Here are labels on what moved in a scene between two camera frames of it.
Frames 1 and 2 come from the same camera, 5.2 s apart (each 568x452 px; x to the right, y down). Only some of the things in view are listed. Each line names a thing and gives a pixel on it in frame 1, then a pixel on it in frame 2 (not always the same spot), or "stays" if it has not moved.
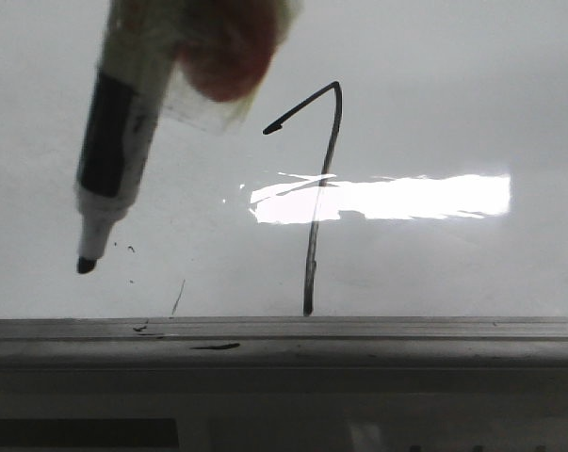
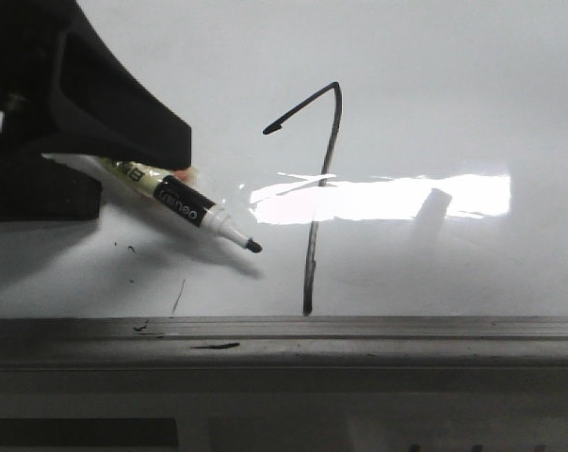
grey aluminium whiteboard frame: x=283 y=343 stays
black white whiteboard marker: x=127 y=95 -> x=173 y=194
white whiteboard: x=404 y=158 stays
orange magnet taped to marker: x=225 y=48 -> x=190 y=174
